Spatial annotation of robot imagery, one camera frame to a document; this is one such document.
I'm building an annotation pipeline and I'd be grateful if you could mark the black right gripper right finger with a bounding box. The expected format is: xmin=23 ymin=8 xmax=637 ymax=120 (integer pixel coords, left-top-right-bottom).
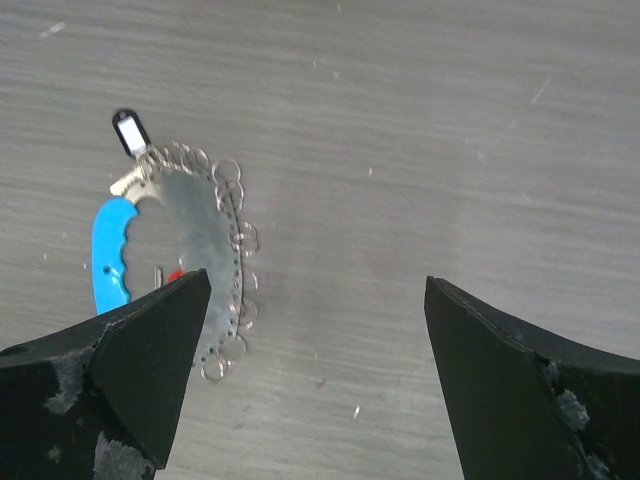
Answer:
xmin=424 ymin=276 xmax=639 ymax=479

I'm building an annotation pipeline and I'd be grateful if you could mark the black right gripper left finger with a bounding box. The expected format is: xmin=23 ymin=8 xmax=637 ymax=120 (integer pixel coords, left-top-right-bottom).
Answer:
xmin=1 ymin=270 xmax=211 ymax=479

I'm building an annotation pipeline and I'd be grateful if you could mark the red key tag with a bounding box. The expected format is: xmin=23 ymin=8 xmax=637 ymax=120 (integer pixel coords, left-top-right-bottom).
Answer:
xmin=167 ymin=270 xmax=185 ymax=283

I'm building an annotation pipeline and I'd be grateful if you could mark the black key tag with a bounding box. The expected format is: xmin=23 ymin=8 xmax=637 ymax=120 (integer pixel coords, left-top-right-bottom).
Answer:
xmin=111 ymin=108 xmax=151 ymax=158

